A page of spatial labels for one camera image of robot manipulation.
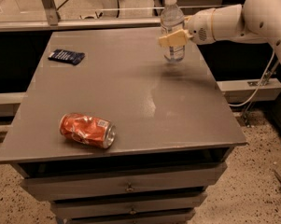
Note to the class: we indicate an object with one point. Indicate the clear plastic water bottle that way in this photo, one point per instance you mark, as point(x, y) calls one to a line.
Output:
point(172, 19)

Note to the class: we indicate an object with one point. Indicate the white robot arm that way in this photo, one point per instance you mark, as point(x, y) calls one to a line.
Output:
point(255, 21)

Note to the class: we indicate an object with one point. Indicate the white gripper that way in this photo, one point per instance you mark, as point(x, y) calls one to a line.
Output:
point(200, 27)

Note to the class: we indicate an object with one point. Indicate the grey drawer cabinet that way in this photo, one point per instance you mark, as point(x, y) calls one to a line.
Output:
point(174, 131)

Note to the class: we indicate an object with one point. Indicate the metal railing frame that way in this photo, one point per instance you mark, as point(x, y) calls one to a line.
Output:
point(37, 15)

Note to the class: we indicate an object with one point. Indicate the blue rxbar blueberry wrapper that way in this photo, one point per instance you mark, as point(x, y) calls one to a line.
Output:
point(66, 56)

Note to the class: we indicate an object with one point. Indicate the crushed orange soda can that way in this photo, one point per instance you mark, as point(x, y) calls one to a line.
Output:
point(88, 130)

